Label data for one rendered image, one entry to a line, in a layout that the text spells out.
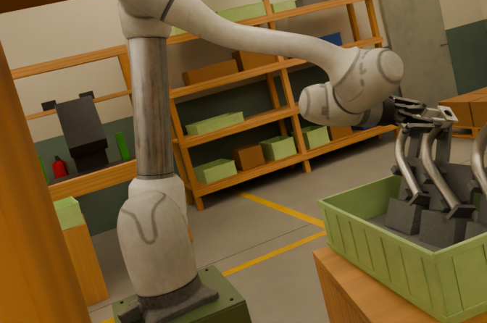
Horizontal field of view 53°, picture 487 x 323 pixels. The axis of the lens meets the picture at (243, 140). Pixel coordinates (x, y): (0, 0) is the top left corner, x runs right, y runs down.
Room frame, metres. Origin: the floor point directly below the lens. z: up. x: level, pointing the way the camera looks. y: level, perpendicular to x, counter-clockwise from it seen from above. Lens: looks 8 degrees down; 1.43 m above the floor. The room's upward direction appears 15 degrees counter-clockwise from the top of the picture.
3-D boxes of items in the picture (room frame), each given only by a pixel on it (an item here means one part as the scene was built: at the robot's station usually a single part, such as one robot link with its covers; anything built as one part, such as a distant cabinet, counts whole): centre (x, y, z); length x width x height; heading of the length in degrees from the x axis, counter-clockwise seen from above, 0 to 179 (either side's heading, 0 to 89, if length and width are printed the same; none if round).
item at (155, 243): (1.15, 0.27, 1.10); 0.18 x 0.16 x 0.22; 6
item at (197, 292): (1.13, 0.28, 0.96); 0.22 x 0.18 x 0.06; 116
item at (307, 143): (6.29, -0.62, 1.12); 3.01 x 0.54 x 2.23; 110
